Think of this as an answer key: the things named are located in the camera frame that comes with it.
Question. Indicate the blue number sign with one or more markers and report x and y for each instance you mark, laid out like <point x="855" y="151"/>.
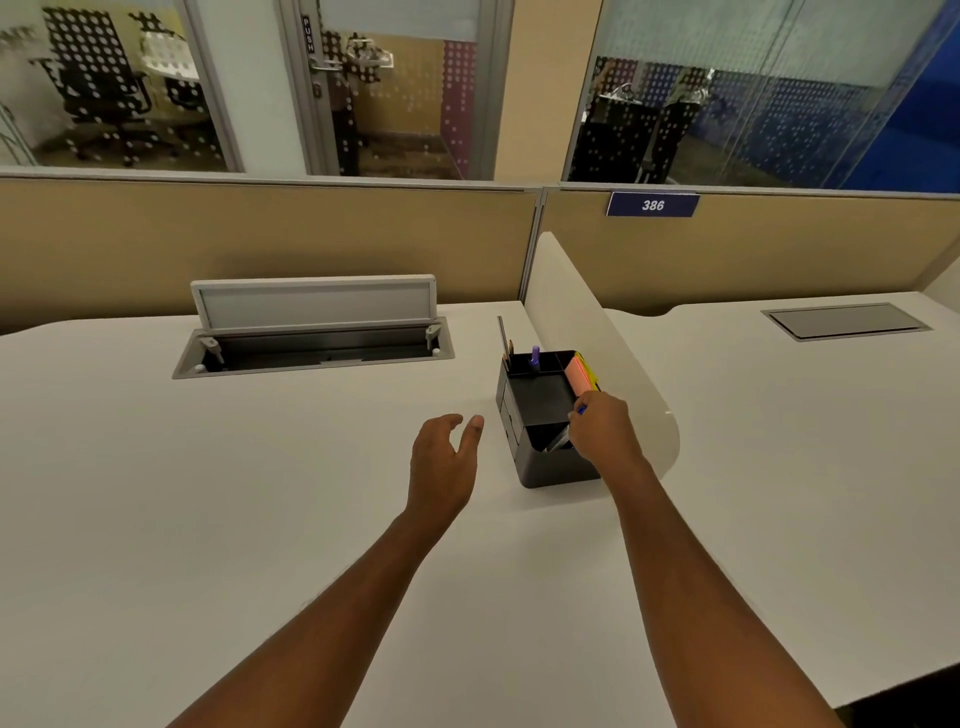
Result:
<point x="652" y="204"/>

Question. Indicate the person's right forearm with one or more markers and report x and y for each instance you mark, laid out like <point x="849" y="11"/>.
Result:
<point x="705" y="600"/>

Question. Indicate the person's left thumb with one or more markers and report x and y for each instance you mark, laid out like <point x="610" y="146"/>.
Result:
<point x="474" y="439"/>

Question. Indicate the black desk organizer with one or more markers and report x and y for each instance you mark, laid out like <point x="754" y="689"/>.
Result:
<point x="541" y="420"/>

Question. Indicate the yellow sticky note pad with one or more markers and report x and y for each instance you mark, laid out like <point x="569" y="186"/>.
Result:
<point x="591" y="369"/>

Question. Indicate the person's right fingers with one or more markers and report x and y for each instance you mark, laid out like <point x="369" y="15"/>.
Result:
<point x="581" y="420"/>

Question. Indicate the person's left forearm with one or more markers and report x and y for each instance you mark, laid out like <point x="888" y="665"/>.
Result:
<point x="311" y="630"/>

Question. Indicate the grey metal ruler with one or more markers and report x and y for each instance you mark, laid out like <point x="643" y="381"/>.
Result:
<point x="502" y="341"/>

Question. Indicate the person's left hand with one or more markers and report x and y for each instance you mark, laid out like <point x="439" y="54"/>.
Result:
<point x="439" y="472"/>

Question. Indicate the white office chair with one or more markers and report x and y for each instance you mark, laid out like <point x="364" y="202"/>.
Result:
<point x="174" y="60"/>

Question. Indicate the black office chair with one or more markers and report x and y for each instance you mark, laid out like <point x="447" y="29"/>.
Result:
<point x="626" y="135"/>
<point x="94" y="82"/>

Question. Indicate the white curved desk divider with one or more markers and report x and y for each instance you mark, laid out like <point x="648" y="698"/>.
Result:
<point x="600" y="352"/>

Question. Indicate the orange sticky note pad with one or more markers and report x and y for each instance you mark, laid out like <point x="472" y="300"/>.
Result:
<point x="577" y="375"/>

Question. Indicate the beige cubicle partition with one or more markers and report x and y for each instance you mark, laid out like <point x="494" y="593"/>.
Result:
<point x="262" y="247"/>
<point x="750" y="247"/>

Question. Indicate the person's right hand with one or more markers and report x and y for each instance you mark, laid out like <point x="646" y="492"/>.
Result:
<point x="609" y="439"/>

